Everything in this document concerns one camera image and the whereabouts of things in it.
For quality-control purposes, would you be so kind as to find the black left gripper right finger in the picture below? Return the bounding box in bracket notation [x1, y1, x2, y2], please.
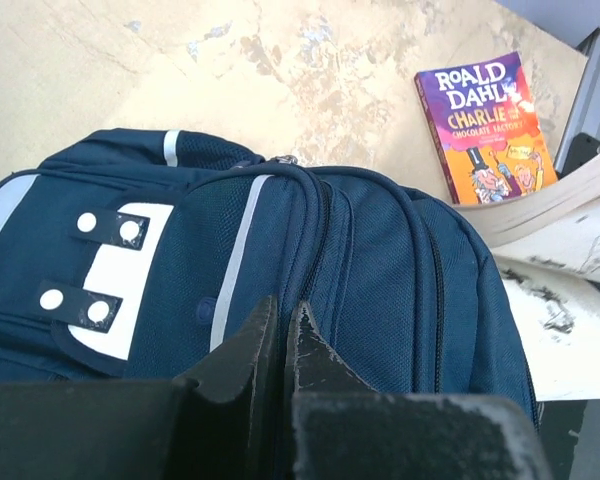
[284, 301, 552, 479]

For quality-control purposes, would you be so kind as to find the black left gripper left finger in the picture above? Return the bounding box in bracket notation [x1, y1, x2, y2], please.
[0, 296, 278, 479]

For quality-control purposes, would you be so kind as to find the navy blue backpack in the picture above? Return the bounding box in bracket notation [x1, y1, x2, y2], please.
[0, 129, 537, 419]

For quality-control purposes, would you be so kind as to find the Roald Dahl Charlie book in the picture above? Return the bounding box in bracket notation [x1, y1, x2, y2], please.
[414, 51, 558, 205]

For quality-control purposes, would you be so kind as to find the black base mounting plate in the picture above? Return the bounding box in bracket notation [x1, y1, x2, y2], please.
[539, 400, 600, 480]

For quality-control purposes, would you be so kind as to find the aluminium rail frame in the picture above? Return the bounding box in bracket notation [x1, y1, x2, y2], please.
[554, 29, 600, 176]

